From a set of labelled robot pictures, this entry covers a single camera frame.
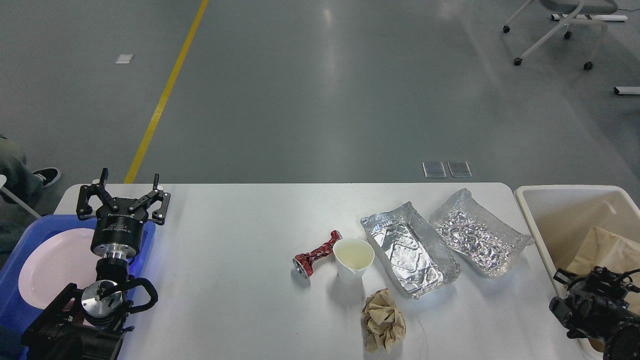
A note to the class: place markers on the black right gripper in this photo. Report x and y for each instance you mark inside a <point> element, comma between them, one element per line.
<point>594,306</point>

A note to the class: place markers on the white floor tape patch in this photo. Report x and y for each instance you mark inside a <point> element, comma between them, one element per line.
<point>123,59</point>

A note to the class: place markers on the white furniture foot bar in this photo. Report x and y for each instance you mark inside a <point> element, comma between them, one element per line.
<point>627,90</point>

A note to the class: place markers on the clear plastic wrap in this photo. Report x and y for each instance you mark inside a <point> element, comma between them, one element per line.
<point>492,246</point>

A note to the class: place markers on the aluminium foil tray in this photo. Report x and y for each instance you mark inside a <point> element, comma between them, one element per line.
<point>412,253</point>

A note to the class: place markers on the clear floor plate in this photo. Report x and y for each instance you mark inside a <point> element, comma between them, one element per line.
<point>434,170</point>
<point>460,169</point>

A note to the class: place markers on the pink plate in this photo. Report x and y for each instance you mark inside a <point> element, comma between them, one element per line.
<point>62,259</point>

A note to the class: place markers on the crumpled brown paper ball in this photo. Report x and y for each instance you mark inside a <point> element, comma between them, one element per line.
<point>383,322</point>

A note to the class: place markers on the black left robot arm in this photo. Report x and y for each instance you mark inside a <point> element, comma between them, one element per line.
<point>89,323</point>

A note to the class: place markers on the clear floor plate left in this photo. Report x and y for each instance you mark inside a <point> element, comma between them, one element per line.
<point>434,170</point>

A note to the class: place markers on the beige plastic bin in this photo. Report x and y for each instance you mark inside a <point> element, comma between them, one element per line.
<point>559,218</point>

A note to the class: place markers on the large brown paper bag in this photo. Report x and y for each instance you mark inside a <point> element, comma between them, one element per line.
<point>602,248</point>

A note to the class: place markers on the clear floor plate right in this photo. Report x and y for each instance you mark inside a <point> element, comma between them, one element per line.
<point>460,169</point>

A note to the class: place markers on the blue plastic tray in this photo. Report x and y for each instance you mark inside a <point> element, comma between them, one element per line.
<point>15,314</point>

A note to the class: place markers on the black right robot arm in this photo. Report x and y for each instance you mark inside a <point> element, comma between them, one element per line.
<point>622,350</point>

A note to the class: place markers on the crushed red can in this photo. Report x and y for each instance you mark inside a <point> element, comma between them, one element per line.
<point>303,262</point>

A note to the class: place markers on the white paper cup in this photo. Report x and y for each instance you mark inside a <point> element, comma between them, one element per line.
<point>353,257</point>

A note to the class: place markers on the grey trouser leg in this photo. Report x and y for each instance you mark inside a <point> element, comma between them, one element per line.
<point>19,179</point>

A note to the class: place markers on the black sneaker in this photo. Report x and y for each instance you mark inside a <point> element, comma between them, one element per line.
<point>47,176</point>

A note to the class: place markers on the white office chair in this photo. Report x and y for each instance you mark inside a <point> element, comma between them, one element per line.
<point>577,12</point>

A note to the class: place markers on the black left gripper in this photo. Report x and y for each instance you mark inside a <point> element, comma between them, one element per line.
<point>119,232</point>

